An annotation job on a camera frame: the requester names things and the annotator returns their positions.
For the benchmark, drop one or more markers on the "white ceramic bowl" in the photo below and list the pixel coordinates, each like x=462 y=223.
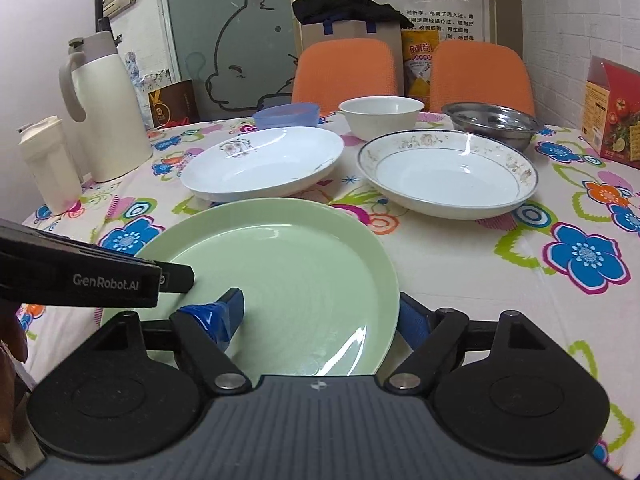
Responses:
x=372 y=116

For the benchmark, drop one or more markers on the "blue plastic bowl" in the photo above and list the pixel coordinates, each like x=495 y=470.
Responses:
x=288 y=115

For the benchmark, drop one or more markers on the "white gold-rimmed plate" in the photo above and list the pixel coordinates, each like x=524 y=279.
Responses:
x=448 y=174

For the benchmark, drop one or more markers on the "cream plastic bottle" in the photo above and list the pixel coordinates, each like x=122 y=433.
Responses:
x=44 y=150

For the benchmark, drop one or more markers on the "right orange chair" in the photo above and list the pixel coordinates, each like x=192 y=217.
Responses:
x=474 y=71

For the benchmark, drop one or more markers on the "orange chair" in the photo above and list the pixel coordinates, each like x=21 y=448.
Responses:
x=334 y=71
x=474 y=71

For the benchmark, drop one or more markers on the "glass door with cat drawing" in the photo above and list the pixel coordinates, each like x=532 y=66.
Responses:
x=240 y=55

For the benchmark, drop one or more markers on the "cardboard box with blue handles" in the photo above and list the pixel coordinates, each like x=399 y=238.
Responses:
x=390 y=33

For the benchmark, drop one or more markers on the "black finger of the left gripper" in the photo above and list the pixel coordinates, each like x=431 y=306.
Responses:
x=176 y=278

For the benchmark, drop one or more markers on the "left orange chair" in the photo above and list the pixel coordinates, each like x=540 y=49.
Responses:
x=334 y=71

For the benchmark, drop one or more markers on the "light green plate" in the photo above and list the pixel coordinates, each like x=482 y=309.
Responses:
x=321 y=295

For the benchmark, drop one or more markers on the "stainless steel bowl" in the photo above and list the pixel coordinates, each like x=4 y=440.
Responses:
x=496 y=122

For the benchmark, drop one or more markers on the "red cracker box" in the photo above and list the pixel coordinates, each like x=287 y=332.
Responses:
x=610 y=123

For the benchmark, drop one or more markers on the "person's left hand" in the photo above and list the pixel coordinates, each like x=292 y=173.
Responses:
x=13 y=348

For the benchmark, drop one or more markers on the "white thermos jug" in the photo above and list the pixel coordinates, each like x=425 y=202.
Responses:
x=100 y=99

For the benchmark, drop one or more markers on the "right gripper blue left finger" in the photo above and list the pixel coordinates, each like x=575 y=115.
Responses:
x=204 y=332

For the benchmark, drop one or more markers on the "brown gift box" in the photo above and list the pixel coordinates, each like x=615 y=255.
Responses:
x=174 y=105

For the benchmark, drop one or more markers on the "yellow snack bag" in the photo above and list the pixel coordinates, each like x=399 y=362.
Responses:
x=417 y=52

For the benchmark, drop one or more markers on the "floral tablecloth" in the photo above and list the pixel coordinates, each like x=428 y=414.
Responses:
x=568 y=258

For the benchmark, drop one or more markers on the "white floral plate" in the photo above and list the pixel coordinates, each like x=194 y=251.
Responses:
x=275 y=162

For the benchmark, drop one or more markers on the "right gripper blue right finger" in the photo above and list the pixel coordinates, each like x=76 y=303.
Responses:
x=433 y=337

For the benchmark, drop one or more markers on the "black cloth on box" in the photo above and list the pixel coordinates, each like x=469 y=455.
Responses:
x=329 y=11

